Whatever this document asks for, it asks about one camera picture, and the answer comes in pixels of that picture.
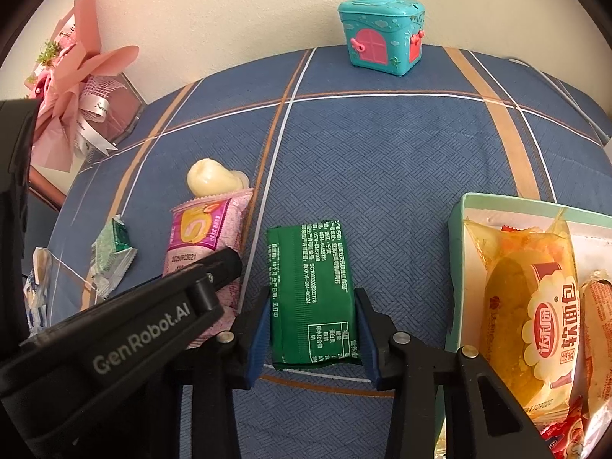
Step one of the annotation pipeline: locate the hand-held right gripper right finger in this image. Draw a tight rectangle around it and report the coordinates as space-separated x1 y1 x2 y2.
354 287 555 459

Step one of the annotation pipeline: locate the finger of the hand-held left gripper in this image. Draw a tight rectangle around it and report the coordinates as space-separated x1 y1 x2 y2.
160 247 243 297

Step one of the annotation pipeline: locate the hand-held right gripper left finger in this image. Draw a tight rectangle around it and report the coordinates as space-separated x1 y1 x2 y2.
179 287 273 459

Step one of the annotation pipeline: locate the pink snack packet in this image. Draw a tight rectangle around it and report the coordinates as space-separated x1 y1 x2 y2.
163 186 254 350

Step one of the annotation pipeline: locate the dark green snack packet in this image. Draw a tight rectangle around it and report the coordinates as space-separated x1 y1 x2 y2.
266 220 363 370

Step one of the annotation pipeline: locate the yellow bread packet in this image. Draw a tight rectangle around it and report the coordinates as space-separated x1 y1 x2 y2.
464 208 581 417

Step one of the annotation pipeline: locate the white box with teal rim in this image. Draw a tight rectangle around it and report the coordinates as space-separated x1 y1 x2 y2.
444 192 612 459

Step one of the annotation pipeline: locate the heart-shaped jelly cup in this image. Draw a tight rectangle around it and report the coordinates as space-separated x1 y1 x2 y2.
186 159 249 198

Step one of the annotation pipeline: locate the blue white snack bag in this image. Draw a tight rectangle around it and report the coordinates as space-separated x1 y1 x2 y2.
24 247 53 338

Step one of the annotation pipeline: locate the light green snack packet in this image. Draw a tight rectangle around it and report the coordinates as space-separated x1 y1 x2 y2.
91 217 138 299

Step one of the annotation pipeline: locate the clear pink box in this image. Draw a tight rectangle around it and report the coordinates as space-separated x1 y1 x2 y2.
91 73 146 146

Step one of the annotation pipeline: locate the blue plaid blanket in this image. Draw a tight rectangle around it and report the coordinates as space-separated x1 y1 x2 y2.
29 45 612 459

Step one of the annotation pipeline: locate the red white snack packet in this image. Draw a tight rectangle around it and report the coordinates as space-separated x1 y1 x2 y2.
538 394 598 459

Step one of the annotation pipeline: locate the pink wrapped flower bouquet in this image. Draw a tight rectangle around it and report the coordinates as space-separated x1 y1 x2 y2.
24 0 140 173

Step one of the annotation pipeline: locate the orange bread packet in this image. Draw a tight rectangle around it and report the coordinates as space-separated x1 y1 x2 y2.
576 270 612 417

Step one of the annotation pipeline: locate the teal toy house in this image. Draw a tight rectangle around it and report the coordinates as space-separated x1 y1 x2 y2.
338 0 427 77

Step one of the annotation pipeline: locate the pink curved rail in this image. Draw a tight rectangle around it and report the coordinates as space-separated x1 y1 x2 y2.
29 165 65 211

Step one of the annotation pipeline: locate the white cable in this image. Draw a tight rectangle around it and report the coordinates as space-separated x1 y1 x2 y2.
507 57 610 146

